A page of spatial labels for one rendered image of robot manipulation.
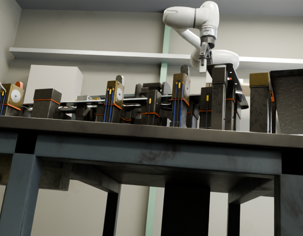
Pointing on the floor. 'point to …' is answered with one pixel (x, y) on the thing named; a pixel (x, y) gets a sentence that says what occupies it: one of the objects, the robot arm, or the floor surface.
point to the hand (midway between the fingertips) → (205, 76)
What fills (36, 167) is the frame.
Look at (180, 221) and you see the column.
